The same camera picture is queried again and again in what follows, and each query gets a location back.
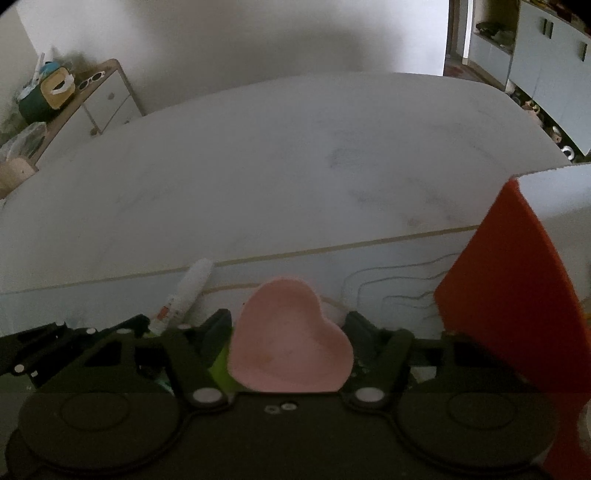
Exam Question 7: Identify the white sunglasses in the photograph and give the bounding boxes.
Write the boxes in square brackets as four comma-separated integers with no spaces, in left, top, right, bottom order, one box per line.
[78,70,106,91]

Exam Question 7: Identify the wooden side cabinet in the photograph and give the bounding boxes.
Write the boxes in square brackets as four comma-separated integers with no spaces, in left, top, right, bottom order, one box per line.
[1,59,143,197]

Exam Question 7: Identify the red white storage box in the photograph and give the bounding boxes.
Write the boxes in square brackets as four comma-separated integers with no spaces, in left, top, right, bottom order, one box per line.
[434,164,590,479]

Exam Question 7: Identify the white wall cabinet unit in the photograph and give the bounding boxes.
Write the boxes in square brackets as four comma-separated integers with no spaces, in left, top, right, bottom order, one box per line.
[466,1,590,155]

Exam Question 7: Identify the pink heart-shaped dish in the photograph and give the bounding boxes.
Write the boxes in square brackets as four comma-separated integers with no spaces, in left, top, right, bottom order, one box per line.
[228,278,353,393]

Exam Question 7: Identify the white tube with green label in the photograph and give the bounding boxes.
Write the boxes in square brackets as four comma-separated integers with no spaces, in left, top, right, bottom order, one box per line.
[148,258,214,336]

